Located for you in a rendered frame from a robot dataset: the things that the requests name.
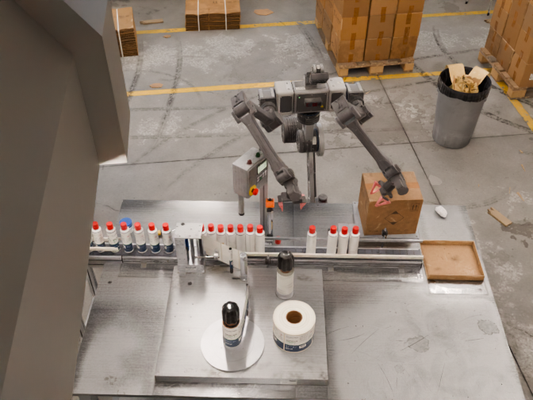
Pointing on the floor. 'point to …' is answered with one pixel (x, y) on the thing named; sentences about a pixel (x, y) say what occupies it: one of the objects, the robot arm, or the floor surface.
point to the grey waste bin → (454, 121)
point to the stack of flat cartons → (125, 32)
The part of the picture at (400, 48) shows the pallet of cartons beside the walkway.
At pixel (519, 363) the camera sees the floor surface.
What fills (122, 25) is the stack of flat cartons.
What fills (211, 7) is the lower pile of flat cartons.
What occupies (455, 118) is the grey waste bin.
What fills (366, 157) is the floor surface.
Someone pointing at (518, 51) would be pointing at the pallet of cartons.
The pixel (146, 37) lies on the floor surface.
